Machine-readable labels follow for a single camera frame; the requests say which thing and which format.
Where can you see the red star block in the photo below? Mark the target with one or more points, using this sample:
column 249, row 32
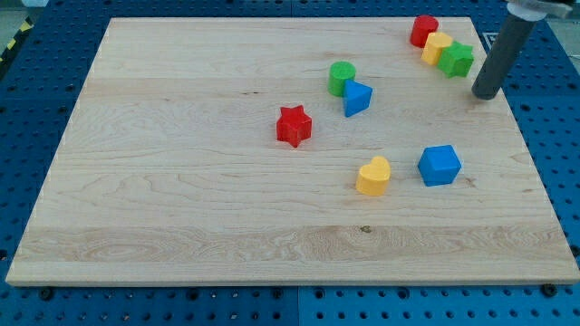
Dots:
column 294, row 125

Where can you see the yellow hexagon block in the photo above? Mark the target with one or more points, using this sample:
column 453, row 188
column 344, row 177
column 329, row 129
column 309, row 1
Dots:
column 435, row 44

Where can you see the green star block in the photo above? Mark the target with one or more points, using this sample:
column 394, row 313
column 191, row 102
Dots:
column 456, row 60

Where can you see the yellow heart block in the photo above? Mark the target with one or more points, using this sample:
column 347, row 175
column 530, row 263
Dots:
column 374, row 177

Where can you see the light wooden board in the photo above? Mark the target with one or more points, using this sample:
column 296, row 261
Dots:
column 169, row 172

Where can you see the blue triangle block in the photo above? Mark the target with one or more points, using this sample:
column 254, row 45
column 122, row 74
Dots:
column 356, row 97

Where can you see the green cylinder block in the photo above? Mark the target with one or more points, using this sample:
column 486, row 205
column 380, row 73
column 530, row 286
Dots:
column 339, row 73

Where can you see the blue cube block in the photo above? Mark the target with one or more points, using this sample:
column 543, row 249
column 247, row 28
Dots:
column 439, row 165

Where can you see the red cylinder block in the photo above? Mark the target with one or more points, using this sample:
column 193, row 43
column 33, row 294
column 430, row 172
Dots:
column 423, row 25

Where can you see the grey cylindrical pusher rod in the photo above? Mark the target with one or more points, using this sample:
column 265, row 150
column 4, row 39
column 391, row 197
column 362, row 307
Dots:
column 504, row 51

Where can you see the white rod mount collar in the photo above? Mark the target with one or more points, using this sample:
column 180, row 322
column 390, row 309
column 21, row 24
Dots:
column 535, row 10

